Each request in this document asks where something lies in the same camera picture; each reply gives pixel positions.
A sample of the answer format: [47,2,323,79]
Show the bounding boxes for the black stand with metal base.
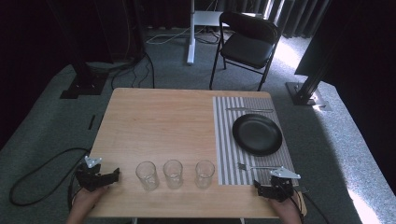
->
[285,0,333,112]

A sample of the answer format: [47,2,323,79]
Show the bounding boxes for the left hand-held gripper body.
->
[76,155,108,192]

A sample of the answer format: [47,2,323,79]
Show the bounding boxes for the white desk leg stand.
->
[186,0,224,65]

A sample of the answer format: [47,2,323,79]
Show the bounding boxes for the black folding chair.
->
[208,10,282,92]

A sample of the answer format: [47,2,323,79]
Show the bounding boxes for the black cable loop on floor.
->
[8,147,92,207]

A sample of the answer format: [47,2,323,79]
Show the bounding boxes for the grey white striped placemat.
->
[212,95,299,187]

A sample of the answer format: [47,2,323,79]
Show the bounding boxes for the person's right hand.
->
[268,190,304,224]

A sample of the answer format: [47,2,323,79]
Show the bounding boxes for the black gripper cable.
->
[291,186,331,224]

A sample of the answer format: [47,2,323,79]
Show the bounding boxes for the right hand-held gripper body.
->
[264,166,302,203]

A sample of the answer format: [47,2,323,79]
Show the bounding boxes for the white floor cable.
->
[145,26,191,45]

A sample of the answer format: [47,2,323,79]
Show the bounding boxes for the black floor cables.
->
[109,51,157,91]

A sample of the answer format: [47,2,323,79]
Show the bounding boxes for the black stand with square base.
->
[59,0,110,100]

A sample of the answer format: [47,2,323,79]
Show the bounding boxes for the clear drinking glass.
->
[163,159,184,190]
[194,159,216,190]
[134,161,161,191]

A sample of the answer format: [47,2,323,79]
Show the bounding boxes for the silver table knife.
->
[225,106,275,114]

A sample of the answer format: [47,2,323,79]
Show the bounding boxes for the person's left hand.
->
[72,185,110,217]

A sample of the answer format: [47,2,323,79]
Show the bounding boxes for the silver fork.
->
[237,161,284,173]

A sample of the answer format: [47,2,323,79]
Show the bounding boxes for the black round plate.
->
[232,113,284,157]

